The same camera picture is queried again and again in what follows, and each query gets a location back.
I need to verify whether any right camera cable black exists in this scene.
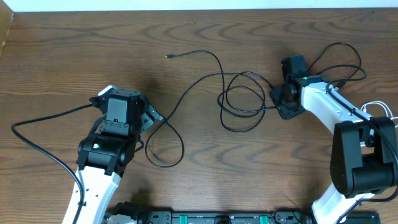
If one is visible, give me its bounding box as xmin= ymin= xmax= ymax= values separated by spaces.
xmin=326 ymin=82 xmax=397 ymax=200

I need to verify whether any white USB cable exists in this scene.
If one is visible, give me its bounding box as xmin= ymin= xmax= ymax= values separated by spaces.
xmin=360 ymin=100 xmax=398 ymax=128

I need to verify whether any left camera cable black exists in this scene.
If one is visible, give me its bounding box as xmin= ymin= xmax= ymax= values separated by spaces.
xmin=11 ymin=103 xmax=94 ymax=224

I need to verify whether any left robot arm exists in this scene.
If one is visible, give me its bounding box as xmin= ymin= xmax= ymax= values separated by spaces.
xmin=63 ymin=85 xmax=160 ymax=223

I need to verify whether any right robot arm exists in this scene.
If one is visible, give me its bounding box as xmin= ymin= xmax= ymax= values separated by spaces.
xmin=270 ymin=55 xmax=397 ymax=223

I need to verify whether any camera cable black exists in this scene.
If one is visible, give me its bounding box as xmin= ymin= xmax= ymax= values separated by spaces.
xmin=326 ymin=82 xmax=397 ymax=200
xmin=11 ymin=103 xmax=94 ymax=224

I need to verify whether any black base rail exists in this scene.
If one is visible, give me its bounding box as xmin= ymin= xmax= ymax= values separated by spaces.
xmin=102 ymin=201 xmax=382 ymax=224

